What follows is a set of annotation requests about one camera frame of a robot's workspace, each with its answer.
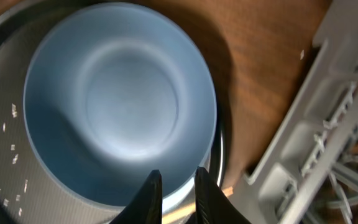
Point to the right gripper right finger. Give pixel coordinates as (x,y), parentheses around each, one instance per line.
(212,206)

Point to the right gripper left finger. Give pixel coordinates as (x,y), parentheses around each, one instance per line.
(146,206)

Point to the dark blue plate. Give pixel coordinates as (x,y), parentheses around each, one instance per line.
(114,91)

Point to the grey dishwasher rack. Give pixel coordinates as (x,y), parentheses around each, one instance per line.
(312,162)

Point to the round black tray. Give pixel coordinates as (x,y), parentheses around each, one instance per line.
(28,193)

